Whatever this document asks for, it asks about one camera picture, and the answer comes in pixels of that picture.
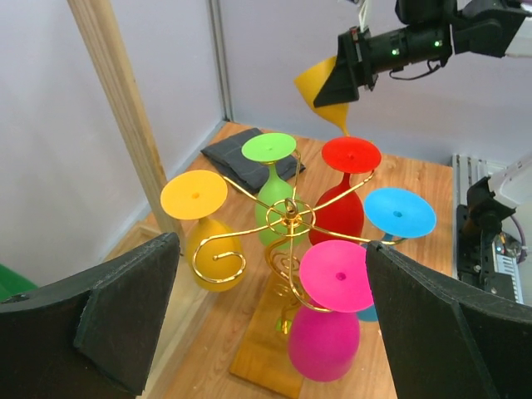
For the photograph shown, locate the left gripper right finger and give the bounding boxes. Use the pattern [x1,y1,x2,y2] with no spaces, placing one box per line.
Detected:
[366,241,531,398]

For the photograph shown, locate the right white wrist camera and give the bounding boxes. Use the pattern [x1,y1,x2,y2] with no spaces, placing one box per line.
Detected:
[346,0,372,32]

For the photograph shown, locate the red wine glass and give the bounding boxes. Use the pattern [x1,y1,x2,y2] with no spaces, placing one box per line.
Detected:
[315,136,382,236]

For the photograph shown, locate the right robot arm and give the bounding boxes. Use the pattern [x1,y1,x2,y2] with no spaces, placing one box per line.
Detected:
[313,1,531,107]

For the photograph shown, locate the gold wire glass rack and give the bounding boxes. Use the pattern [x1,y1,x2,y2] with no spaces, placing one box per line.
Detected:
[191,149,408,333]

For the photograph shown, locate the orange yellow wine glass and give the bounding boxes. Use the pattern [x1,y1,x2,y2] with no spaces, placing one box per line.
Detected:
[160,170,242,279]

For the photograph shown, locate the amber rack base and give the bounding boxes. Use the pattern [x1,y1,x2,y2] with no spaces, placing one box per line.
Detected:
[229,274,303,398]

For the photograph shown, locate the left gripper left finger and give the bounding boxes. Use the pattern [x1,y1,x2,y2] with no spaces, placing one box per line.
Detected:
[1,233,180,398]

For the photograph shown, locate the green shirt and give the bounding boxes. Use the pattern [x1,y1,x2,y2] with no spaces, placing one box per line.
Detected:
[0,264,38,302]

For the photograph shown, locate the grey folded cloth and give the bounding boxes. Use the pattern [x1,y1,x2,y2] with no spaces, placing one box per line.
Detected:
[201,128,298,195]

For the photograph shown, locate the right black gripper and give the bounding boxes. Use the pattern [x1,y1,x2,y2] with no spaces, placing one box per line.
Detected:
[313,27,409,106]

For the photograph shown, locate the blue wine glass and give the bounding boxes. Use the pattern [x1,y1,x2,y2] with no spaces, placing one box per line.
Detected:
[355,186,438,323]

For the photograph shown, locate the pink wine glass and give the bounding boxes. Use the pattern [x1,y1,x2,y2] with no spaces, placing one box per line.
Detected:
[288,239,374,382]

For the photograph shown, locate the wooden frame post centre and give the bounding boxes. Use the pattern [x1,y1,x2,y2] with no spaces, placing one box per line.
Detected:
[67,0,185,243]

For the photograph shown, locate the green wine glass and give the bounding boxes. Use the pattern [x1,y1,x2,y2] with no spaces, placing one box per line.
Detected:
[242,132,297,227]

